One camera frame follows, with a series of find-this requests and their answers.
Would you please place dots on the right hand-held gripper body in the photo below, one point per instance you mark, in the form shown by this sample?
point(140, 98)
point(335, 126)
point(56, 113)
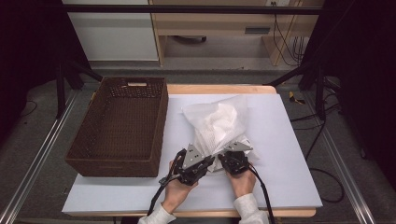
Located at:
point(236, 161)

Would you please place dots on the white mesh laundry bag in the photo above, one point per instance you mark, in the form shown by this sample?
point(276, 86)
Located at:
point(193, 113)

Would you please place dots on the black metal stand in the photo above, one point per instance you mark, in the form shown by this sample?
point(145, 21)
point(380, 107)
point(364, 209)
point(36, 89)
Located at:
point(60, 87)
point(319, 90)

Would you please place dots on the light wooden desk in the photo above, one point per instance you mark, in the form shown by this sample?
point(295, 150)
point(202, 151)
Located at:
point(214, 21)

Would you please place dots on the aluminium floor rail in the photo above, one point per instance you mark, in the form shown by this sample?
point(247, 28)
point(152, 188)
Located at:
point(345, 174)
point(37, 149)

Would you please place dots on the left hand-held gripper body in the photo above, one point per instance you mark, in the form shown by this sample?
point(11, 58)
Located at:
point(191, 158)

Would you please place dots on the person's right hand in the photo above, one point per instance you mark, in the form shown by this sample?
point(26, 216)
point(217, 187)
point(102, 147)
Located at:
point(243, 183)

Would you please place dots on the yellow and black tool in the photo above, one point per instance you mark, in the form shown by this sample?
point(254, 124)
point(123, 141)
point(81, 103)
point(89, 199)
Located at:
point(294, 99)

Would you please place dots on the black curtain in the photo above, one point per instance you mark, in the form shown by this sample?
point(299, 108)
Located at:
point(367, 77)
point(31, 46)

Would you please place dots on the black horizontal frame bar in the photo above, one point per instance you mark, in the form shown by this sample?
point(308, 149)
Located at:
point(186, 9)

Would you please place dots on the pale grey table mat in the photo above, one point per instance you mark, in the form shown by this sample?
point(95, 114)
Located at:
point(280, 124)

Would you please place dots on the white cabinet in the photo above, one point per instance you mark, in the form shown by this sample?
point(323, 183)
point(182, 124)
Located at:
point(112, 37)

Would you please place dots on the brown woven basket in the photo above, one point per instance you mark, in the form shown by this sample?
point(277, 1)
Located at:
point(124, 124)

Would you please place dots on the white garment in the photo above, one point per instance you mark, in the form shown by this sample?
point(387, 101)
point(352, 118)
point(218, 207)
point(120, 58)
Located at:
point(218, 127)

